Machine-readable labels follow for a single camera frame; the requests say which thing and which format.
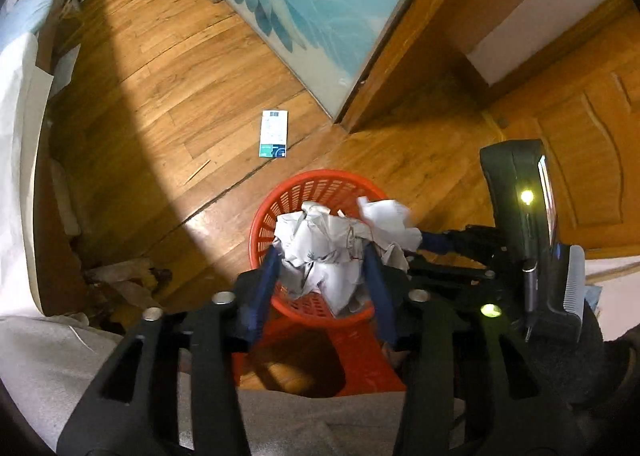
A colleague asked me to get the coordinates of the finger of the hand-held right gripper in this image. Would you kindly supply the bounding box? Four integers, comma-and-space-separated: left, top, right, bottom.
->
406, 256, 524, 297
419, 224, 502, 263

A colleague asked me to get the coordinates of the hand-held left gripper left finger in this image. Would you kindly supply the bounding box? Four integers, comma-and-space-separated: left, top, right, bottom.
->
56, 248, 282, 456

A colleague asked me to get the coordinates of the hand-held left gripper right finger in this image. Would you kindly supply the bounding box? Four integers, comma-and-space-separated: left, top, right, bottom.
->
361, 242, 587, 456

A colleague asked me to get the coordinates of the small white paper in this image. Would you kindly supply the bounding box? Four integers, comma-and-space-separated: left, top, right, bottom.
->
356, 197, 424, 273

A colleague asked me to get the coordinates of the large white paper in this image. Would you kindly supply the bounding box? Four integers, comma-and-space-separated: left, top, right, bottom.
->
272, 202, 373, 315

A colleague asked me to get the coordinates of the orange plastic mesh basket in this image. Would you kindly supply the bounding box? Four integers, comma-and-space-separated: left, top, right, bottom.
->
248, 169, 408, 394

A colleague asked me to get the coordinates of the wooden door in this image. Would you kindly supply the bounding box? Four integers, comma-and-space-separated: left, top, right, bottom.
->
487, 10, 640, 263

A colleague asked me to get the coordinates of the brown crumpled clutter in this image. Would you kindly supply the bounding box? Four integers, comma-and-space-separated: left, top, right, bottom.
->
80, 258, 174, 333

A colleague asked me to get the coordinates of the small white teal carton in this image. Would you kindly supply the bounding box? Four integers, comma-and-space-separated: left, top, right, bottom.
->
258, 110, 291, 159

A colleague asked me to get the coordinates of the grey clothing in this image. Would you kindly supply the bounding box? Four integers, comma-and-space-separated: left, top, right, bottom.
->
0, 315, 471, 456

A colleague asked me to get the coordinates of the wooden door frame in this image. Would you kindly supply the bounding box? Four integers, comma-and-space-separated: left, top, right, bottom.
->
334, 0, 628, 135

